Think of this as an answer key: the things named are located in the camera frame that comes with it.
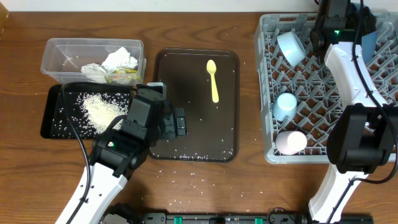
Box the black rail at table edge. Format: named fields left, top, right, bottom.
left=99, top=203, right=374, bottom=224

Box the pink plastic cup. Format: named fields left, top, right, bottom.
left=275, top=131, right=307, bottom=155

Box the black waste tray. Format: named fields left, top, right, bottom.
left=40, top=83, right=131, bottom=139

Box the clear plastic waste bin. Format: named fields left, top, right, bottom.
left=41, top=38, right=146, bottom=86

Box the yellow green snack wrapper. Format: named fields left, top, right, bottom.
left=105, top=68, right=141, bottom=85

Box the white paper napkin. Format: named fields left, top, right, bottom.
left=101, top=47, right=138, bottom=73

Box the yellow plastic spoon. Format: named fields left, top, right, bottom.
left=206, top=60, right=220, bottom=103

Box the small light blue cup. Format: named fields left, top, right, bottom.
left=272, top=93, right=297, bottom=121

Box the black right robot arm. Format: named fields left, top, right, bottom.
left=308, top=16, right=397, bottom=223

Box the dark blue plate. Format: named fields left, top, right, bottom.
left=361, top=31, right=377, bottom=64

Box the grey paper ball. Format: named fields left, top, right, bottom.
left=81, top=63, right=107, bottom=83

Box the dark brown serving tray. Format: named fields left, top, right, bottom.
left=150, top=49, right=240, bottom=162

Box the grey dishwasher rack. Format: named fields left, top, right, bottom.
left=254, top=12, right=397, bottom=164

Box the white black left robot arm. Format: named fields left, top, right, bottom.
left=57, top=87, right=187, bottom=223

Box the pile of white rice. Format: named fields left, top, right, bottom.
left=49, top=92, right=131, bottom=139

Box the light blue rice bowl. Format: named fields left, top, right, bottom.
left=277, top=32, right=306, bottom=67

